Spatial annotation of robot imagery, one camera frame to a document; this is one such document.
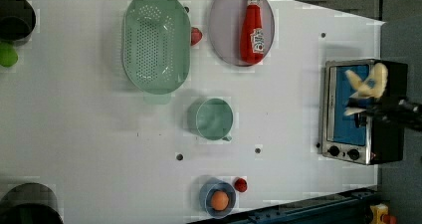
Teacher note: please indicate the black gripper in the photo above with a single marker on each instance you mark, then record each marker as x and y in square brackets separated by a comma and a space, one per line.
[398, 111]

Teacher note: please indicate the peeled yellow banana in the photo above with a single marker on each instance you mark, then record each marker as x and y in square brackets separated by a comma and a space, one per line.
[373, 87]

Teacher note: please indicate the green mug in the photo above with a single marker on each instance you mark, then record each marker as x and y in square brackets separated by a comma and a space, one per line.
[211, 119]

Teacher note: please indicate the black toaster oven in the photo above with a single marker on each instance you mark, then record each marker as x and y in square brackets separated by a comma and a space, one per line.
[357, 138]

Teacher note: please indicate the yellow red toy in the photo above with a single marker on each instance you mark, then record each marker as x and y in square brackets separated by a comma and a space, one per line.
[381, 215]

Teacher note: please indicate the red ketchup bottle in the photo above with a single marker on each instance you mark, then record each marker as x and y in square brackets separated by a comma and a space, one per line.
[252, 42]

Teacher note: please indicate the red strawberry near cup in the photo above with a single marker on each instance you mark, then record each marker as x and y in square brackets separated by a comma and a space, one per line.
[241, 185]

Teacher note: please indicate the grey oval plate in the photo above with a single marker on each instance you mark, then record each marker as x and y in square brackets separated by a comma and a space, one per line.
[225, 26]

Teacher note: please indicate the orange egg in cup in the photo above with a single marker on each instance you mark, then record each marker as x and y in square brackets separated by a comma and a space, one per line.
[219, 200]

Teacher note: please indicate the blue cup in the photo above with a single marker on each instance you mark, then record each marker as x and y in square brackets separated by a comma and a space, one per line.
[206, 192]

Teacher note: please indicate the red strawberry near colander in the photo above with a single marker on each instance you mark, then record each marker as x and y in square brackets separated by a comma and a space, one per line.
[196, 36]

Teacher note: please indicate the green colander bowl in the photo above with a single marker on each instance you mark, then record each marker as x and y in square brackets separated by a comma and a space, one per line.
[156, 45]

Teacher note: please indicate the black cylinder lower left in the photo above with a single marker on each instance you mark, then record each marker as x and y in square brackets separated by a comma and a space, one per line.
[30, 203]

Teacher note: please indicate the green cap object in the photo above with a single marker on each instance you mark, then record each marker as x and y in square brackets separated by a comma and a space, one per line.
[8, 55]

